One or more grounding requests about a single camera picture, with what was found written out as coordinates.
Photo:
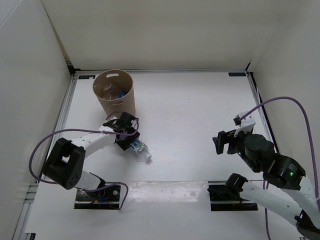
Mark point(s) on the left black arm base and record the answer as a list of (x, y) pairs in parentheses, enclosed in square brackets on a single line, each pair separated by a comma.
[(107, 199)]

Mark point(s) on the tan cylindrical waste bin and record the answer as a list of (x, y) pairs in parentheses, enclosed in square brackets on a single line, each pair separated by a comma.
[(124, 82)]

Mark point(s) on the blue corner sticker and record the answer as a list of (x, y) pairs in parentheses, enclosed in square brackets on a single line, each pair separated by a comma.
[(86, 77), (237, 74)]

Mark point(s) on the left blue corner sticker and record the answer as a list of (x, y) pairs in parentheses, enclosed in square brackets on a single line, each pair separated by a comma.
[(86, 77)]

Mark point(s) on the green blue label bottle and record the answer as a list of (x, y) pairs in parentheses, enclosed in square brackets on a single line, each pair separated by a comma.
[(141, 150)]

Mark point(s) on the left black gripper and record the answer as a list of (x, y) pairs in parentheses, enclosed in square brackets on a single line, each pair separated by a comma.
[(133, 134)]

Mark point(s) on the right blue corner sticker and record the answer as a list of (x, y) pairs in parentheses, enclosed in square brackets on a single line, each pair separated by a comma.
[(237, 74)]

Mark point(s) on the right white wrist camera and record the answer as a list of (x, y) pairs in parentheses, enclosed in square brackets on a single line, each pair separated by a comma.
[(246, 124)]

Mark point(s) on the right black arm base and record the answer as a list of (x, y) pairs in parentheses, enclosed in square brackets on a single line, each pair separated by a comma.
[(223, 201)]

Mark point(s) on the blue label plastic bottle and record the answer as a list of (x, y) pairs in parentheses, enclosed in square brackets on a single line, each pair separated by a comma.
[(119, 94)]

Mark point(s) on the orange plastic bottle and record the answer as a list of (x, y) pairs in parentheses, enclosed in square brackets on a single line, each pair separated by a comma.
[(116, 103)]

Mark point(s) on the clear unlabelled plastic bottle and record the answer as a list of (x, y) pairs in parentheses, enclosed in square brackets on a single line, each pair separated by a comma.
[(107, 91)]

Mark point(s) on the left aluminium frame rail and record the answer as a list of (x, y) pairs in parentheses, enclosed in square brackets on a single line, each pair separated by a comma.
[(20, 230)]

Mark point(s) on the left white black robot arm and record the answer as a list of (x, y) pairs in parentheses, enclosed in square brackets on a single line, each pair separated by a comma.
[(64, 165)]

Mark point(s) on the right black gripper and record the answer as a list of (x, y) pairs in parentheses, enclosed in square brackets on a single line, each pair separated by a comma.
[(220, 140)]

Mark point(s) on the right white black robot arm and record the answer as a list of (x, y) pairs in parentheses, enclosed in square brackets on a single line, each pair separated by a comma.
[(300, 208)]

